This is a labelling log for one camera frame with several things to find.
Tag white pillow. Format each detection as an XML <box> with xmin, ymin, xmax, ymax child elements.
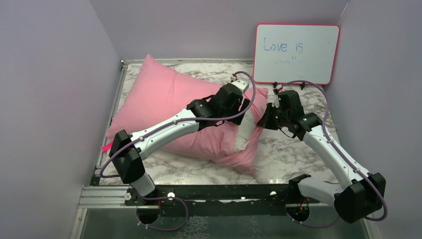
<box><xmin>232</xmin><ymin>111</ymin><xmax>255</xmax><ymax>153</ymax></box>

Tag pink marker pen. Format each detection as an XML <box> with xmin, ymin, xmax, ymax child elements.
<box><xmin>101</xmin><ymin>141</ymin><xmax>113</xmax><ymax>153</ymax></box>

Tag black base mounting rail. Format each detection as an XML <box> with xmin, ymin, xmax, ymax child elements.
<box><xmin>124</xmin><ymin>184</ymin><xmax>317</xmax><ymax>217</ymax></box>

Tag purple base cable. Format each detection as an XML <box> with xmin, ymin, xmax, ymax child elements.
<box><xmin>126</xmin><ymin>194</ymin><xmax>189</xmax><ymax>232</ymax></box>
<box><xmin>286</xmin><ymin>204</ymin><xmax>341</xmax><ymax>228</ymax></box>

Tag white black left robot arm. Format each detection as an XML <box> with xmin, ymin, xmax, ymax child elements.
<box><xmin>109</xmin><ymin>80</ymin><xmax>252</xmax><ymax>205</ymax></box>

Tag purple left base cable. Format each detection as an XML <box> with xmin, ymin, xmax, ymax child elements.
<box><xmin>126</xmin><ymin>194</ymin><xmax>189</xmax><ymax>232</ymax></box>

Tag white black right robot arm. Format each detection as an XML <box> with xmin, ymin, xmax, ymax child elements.
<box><xmin>258</xmin><ymin>90</ymin><xmax>388</xmax><ymax>223</ymax></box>

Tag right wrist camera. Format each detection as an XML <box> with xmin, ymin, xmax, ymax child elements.
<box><xmin>273</xmin><ymin>87</ymin><xmax>283</xmax><ymax>108</ymax></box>

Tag aluminium table frame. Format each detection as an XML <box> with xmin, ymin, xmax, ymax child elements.
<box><xmin>69</xmin><ymin>59</ymin><xmax>254</xmax><ymax>239</ymax></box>

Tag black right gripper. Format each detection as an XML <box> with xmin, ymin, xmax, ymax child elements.
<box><xmin>257</xmin><ymin>103</ymin><xmax>290</xmax><ymax>130</ymax></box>

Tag pink-framed whiteboard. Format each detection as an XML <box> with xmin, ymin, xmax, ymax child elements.
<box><xmin>253</xmin><ymin>23</ymin><xmax>340</xmax><ymax>86</ymax></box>

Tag pink pillowcase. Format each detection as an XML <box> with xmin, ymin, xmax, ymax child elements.
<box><xmin>105</xmin><ymin>55</ymin><xmax>268</xmax><ymax>176</ymax></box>

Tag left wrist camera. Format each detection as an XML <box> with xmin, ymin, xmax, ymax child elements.
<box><xmin>230</xmin><ymin>79</ymin><xmax>250</xmax><ymax>95</ymax></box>

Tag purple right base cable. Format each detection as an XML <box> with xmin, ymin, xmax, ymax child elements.
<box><xmin>286</xmin><ymin>204</ymin><xmax>341</xmax><ymax>228</ymax></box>

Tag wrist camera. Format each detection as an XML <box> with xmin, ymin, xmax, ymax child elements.
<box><xmin>273</xmin><ymin>87</ymin><xmax>283</xmax><ymax>108</ymax></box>
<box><xmin>230</xmin><ymin>79</ymin><xmax>250</xmax><ymax>95</ymax></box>

